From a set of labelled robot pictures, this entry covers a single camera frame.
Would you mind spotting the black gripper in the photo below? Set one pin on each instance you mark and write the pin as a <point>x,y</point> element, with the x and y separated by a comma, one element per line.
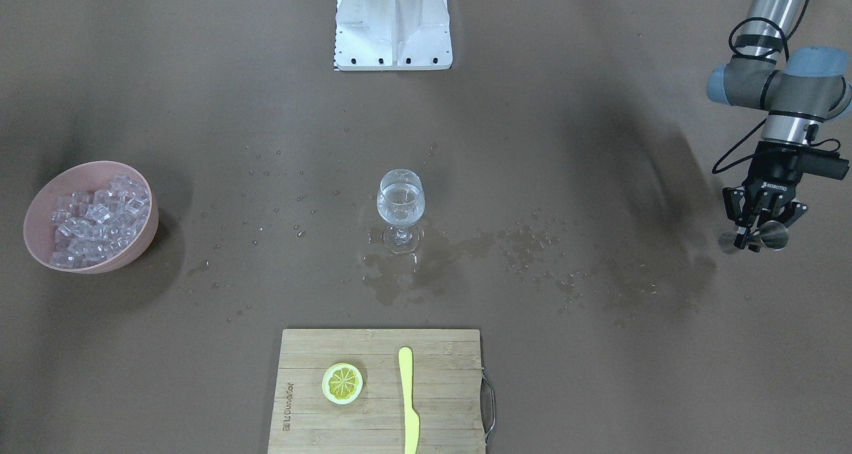
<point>772,174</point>

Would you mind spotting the steel jigger measuring cup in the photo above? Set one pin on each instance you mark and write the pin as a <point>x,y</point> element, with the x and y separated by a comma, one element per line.
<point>771,235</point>

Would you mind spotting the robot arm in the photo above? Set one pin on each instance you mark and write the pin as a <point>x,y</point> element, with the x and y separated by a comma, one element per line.
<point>798,91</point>

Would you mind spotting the clear wine glass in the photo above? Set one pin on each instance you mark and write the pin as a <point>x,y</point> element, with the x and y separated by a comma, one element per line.
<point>401,203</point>

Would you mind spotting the clear ice cubes pile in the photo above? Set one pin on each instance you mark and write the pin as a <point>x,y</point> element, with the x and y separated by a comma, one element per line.
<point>93,227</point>

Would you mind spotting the brown table mat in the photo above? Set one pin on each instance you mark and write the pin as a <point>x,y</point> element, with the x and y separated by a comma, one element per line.
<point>570,215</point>

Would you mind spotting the bamboo cutting board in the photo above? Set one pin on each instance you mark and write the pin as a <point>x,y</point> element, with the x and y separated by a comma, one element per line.
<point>448,379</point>

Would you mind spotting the yellow plastic knife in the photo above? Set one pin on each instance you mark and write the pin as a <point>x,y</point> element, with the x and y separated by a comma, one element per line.
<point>412,422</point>

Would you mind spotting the yellow lemon slice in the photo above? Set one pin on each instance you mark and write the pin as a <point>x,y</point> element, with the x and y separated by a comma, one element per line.
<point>341,383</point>

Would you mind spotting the pink bowl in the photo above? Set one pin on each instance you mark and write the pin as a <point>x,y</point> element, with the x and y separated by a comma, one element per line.
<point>38,232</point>

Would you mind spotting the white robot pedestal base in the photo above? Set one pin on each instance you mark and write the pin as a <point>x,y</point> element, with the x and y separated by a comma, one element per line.
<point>392,35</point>

